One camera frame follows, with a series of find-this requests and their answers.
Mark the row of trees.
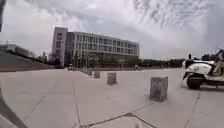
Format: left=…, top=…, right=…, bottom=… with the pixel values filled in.
left=139, top=57, right=186, bottom=69

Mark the grey paved plaza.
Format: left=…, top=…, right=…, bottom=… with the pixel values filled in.
left=0, top=67, right=224, bottom=128

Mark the low grey building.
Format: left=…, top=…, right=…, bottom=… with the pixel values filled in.
left=0, top=43, right=31, bottom=58

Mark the grey stone bollard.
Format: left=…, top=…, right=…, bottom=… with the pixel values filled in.
left=149, top=76, right=169, bottom=103
left=93, top=69, right=101, bottom=80
left=106, top=71, right=118, bottom=86

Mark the large grey glass-fronted building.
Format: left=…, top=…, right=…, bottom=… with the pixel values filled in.
left=50, top=26, right=141, bottom=68

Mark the dark sloped embankment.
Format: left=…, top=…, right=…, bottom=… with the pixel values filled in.
left=0, top=49, right=55, bottom=73

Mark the white scooter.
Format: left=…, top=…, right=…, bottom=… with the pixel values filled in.
left=181, top=53, right=224, bottom=91

